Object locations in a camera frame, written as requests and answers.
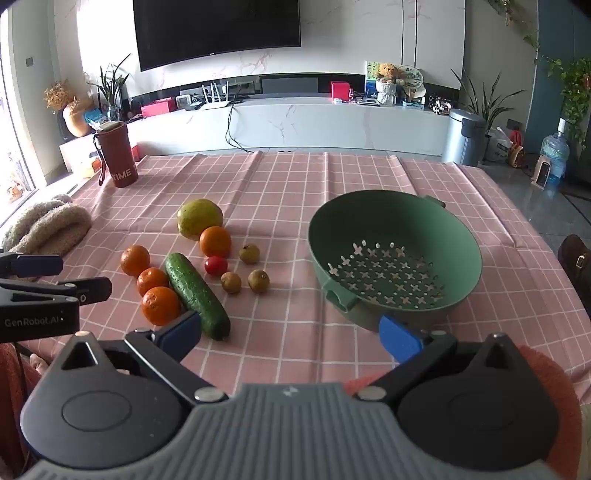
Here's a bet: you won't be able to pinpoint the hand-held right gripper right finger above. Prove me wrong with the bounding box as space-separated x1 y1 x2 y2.
353 315 525 402

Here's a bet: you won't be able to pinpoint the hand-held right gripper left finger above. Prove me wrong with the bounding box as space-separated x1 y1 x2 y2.
60 310 229 404

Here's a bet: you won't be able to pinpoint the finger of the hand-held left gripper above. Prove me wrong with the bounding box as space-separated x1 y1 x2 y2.
0 253 64 279
0 277 113 306

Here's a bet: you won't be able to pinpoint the orange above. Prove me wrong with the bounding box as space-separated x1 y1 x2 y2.
199 226 232 258
137 267 171 297
141 286 182 326
120 245 151 277

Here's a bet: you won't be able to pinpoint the green cucumber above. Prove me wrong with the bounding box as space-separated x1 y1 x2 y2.
165 252 231 341

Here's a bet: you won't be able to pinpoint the green colander bowl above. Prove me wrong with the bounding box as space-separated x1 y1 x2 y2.
308 190 483 334

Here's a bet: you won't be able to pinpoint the yellow-green pear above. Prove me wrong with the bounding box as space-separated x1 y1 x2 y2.
177 198 224 241

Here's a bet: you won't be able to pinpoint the person's left forearm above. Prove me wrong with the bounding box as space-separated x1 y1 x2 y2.
0 344 47 464

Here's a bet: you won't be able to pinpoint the beige knit cloth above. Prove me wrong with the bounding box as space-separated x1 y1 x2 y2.
1 195 92 282

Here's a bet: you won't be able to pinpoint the dark red tumbler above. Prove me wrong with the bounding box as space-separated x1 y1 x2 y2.
95 121 139 188

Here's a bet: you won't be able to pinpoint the dried flowers in vase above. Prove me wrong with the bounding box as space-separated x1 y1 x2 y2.
44 80 93 138

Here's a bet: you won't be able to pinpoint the person's fuzzy sweater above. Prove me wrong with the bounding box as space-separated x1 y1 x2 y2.
346 346 583 480

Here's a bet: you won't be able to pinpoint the pink checked tablecloth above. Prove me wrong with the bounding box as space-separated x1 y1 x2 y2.
60 150 591 386

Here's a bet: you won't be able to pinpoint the flat red box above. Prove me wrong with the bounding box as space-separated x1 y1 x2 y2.
141 99 178 118

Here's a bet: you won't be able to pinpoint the potted orchid plant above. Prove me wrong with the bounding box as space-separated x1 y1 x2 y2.
85 54 132 121

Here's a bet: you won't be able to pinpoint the grey trash can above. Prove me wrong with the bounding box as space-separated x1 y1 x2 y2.
441 109 488 167

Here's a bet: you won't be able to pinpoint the white plastic bag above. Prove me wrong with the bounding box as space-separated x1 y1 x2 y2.
485 127 513 162

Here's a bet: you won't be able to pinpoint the white router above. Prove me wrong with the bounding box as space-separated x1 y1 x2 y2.
202 82 230 110

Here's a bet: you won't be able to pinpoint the white television cabinet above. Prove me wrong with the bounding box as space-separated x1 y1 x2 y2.
59 95 458 174

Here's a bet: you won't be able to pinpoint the blue water bottle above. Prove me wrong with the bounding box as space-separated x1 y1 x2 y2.
540 119 571 178

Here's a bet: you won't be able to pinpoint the long-leaved potted plant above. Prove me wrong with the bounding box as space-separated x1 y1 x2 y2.
450 69 513 125

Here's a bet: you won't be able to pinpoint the round paper fan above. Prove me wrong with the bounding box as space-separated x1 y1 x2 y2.
398 65 424 90

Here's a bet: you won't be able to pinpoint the black television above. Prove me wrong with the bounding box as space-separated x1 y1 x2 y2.
132 0 303 72

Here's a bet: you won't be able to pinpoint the hanging vine plant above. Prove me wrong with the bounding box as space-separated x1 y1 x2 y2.
536 58 591 144

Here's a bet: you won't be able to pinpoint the black cable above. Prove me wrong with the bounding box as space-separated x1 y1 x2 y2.
225 99 259 153

